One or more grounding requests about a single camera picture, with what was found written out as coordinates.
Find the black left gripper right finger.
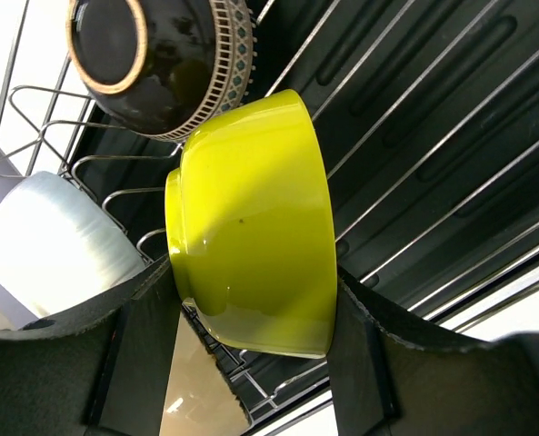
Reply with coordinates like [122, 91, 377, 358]
[327, 271, 539, 435]

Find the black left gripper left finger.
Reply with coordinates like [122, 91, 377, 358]
[0, 258, 180, 435]

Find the white round bowl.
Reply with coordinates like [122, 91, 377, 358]
[0, 172, 145, 318]

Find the lime green bowl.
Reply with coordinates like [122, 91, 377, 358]
[165, 90, 337, 359]

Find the black patterned bowl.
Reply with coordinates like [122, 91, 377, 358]
[65, 0, 257, 142]

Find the steel wire dish rack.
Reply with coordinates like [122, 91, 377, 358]
[0, 0, 539, 423]

